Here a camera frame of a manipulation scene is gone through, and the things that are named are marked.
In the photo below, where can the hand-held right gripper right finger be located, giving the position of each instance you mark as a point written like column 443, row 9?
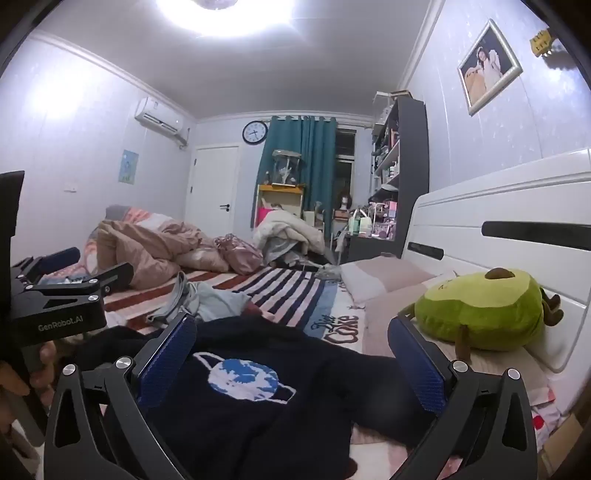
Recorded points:
column 415, row 369

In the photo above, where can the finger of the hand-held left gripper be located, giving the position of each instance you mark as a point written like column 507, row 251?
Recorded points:
column 113, row 276

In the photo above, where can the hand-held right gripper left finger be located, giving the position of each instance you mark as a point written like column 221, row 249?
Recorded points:
column 167, row 357

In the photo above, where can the navy sweater with planet print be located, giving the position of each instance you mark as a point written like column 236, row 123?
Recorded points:
column 277, row 429

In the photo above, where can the white clothes pile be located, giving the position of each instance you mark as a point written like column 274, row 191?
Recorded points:
column 288, row 228

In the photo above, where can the person's left hand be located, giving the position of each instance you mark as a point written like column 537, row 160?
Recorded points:
column 44, row 367

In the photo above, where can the pink duvet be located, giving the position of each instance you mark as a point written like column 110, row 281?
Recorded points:
column 147, row 244

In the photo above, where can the pink pillow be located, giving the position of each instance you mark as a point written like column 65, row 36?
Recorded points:
column 392, row 309
column 388, row 274

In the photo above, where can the striped pillow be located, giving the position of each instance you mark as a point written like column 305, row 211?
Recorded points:
column 134, row 214

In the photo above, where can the light blue garment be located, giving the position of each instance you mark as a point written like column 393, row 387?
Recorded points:
column 212, row 302

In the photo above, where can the green avocado plush toy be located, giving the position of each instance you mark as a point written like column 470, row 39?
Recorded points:
column 485, row 307

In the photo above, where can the white door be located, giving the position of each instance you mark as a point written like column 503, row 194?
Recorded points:
column 212, row 184

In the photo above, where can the strawberry print bed sheet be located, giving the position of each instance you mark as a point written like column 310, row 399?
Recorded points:
column 545, row 408

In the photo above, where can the pink navy striped blanket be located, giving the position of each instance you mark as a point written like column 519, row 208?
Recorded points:
column 286, row 290

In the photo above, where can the white air conditioner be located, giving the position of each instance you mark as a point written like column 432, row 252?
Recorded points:
column 159, row 117

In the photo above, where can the yellow cabinet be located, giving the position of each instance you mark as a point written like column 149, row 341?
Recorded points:
column 265, row 198

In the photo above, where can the mannequin head with wig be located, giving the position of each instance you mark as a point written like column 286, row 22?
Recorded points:
column 346, row 201

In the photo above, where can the white bed headboard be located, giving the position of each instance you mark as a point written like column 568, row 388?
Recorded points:
column 517, row 207

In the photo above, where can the glass display case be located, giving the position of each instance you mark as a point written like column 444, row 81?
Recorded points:
column 286, row 168

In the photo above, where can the dark window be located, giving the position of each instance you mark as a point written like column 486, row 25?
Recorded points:
column 345, row 175

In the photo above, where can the dark grey bookshelf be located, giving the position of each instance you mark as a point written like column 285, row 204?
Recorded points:
column 411, row 152

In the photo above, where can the teal curtain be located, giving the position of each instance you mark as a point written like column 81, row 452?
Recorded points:
column 314, row 157

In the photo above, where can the round ceiling lamp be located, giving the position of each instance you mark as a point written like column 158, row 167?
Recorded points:
column 226, row 14

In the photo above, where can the yellow guitar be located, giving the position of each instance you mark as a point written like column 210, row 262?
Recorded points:
column 542, row 42

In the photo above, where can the blue wall poster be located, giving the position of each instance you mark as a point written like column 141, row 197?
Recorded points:
column 129, row 166

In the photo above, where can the round wall clock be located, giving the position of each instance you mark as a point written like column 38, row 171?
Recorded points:
column 255, row 132

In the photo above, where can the framed wall photo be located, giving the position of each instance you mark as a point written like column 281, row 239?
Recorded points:
column 489, row 69

